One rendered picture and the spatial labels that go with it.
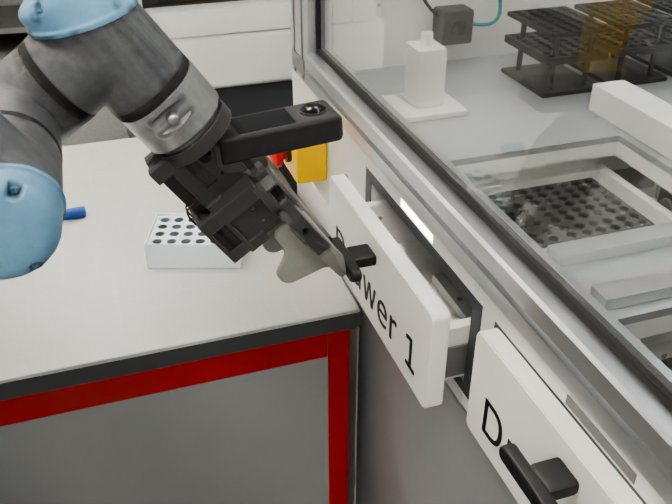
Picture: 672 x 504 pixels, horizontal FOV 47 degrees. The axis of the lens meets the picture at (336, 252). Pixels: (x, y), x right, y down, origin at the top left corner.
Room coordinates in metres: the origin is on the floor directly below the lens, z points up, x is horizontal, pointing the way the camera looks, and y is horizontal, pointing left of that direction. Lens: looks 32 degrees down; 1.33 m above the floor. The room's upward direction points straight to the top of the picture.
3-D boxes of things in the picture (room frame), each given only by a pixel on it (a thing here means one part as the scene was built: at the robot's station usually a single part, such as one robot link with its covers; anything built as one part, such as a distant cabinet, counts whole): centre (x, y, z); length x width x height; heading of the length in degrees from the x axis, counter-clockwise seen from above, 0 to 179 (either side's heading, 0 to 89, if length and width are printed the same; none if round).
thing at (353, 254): (0.66, -0.02, 0.91); 0.07 x 0.04 x 0.01; 18
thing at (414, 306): (0.67, -0.05, 0.87); 0.29 x 0.02 x 0.11; 18
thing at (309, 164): (0.98, 0.05, 0.88); 0.07 x 0.05 x 0.07; 18
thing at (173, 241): (0.90, 0.19, 0.78); 0.12 x 0.08 x 0.04; 90
